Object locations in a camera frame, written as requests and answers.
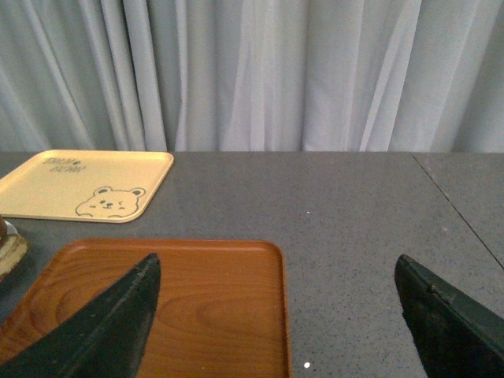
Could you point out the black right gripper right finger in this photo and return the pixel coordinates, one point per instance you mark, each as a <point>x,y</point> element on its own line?
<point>455,336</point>

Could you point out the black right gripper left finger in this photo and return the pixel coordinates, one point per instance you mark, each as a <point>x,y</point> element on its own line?
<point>106,338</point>

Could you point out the yellow bear tray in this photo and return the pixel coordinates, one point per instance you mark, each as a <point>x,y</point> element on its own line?
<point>84,185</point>

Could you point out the brown wooden tray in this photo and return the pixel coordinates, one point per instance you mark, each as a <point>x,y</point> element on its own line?
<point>221,312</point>

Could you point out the white round plate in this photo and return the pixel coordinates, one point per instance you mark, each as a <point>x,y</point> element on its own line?
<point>11,230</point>

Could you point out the grey pleated curtain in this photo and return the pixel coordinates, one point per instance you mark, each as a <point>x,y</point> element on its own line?
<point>417,76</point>

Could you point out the bottom bread slice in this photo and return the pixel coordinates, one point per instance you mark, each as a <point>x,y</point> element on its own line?
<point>13,250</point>

